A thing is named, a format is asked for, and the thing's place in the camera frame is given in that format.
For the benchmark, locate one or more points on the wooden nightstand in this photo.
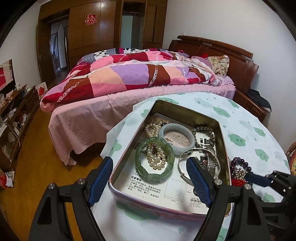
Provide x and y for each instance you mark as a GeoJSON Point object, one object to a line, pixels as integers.
{"type": "Point", "coordinates": [246, 102]}

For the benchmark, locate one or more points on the white green cloud tablecloth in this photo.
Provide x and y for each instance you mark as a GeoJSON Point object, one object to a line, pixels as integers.
{"type": "Point", "coordinates": [244, 135]}

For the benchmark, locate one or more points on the metal watch band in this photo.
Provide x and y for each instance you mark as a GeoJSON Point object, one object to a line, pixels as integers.
{"type": "Point", "coordinates": [210, 162]}

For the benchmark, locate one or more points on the red cord bagua charm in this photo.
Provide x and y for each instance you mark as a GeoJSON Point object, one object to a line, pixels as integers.
{"type": "Point", "coordinates": [238, 182]}

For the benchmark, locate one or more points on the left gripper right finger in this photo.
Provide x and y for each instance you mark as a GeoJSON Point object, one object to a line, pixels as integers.
{"type": "Point", "coordinates": [214, 194]}

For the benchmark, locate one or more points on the black clothing on nightstand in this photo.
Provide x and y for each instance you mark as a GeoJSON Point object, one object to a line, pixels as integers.
{"type": "Point", "coordinates": [258, 99]}

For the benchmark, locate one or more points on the colourful floral chair cushion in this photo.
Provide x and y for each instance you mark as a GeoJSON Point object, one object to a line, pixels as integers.
{"type": "Point", "coordinates": [291, 156]}

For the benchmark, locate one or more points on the red white picture frame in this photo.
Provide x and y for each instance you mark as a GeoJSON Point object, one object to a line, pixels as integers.
{"type": "Point", "coordinates": [7, 74]}

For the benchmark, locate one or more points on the red double happiness sticker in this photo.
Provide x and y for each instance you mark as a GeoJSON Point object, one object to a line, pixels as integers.
{"type": "Point", "coordinates": [91, 19]}

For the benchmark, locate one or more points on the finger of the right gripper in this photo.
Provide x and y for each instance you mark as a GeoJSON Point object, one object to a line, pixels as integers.
{"type": "Point", "coordinates": [257, 179]}

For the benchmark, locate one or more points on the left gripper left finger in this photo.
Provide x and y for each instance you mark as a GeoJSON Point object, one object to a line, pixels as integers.
{"type": "Point", "coordinates": [84, 193]}

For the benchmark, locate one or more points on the green jade bangle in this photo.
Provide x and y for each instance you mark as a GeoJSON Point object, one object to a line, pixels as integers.
{"type": "Point", "coordinates": [160, 157]}

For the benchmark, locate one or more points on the cluttered wooden side cabinet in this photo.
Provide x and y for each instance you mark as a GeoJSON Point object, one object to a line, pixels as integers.
{"type": "Point", "coordinates": [17, 112]}

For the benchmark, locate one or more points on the pink bed sheet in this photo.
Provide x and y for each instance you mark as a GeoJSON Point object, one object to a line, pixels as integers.
{"type": "Point", "coordinates": [76, 126]}

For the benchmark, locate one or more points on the patchwork pink quilt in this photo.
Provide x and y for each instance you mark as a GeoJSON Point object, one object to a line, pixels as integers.
{"type": "Point", "coordinates": [117, 70]}

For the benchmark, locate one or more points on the brown wooden wardrobe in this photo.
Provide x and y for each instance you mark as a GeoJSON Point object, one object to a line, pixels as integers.
{"type": "Point", "coordinates": [83, 39]}

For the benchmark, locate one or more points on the floral pillow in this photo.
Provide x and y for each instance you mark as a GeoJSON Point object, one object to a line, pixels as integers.
{"type": "Point", "coordinates": [220, 64]}

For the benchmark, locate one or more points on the pink metal tin box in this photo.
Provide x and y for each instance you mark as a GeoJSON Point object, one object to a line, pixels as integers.
{"type": "Point", "coordinates": [162, 113]}

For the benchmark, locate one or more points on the pale blue jade bangle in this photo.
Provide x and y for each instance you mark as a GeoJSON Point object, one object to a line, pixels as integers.
{"type": "Point", "coordinates": [179, 137]}

